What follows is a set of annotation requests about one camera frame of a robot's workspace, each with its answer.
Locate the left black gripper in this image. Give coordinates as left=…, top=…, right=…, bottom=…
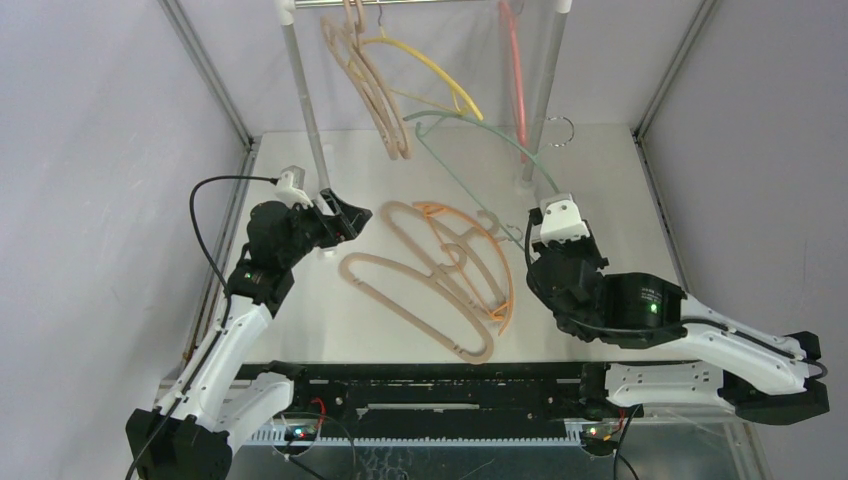
left=279, top=189, right=371, bottom=268

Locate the orange wire hanger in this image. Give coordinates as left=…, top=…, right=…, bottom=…
left=412, top=201, right=516, bottom=336

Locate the beige plastic hanger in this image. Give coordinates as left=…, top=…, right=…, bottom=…
left=320, top=0, right=402, bottom=162
left=380, top=200, right=506, bottom=318
left=339, top=252, right=495, bottom=365
left=337, top=0, right=413, bottom=160

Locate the green wire hanger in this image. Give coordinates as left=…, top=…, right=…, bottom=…
left=402, top=109, right=575, bottom=250

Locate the yellow wire hanger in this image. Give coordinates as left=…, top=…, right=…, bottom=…
left=365, top=1, right=484, bottom=121

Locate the pink wire hanger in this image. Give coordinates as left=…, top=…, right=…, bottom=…
left=498, top=1, right=527, bottom=147

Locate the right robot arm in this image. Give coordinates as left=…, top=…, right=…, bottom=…
left=525, top=238, right=830, bottom=426

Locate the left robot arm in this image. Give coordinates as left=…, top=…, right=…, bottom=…
left=125, top=189, right=373, bottom=479

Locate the white metal clothes rack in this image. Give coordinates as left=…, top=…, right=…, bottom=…
left=270, top=0, right=574, bottom=258

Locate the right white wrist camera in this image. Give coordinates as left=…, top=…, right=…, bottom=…
left=539, top=193, right=591, bottom=245

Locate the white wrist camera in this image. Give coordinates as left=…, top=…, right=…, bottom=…
left=275, top=165, right=313, bottom=209
left=539, top=193, right=591, bottom=245

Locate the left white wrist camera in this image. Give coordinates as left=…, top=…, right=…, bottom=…
left=275, top=165, right=313, bottom=209

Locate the right black camera cable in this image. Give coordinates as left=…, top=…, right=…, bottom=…
left=523, top=211, right=829, bottom=382

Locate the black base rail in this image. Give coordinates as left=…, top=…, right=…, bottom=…
left=250, top=361, right=645, bottom=440

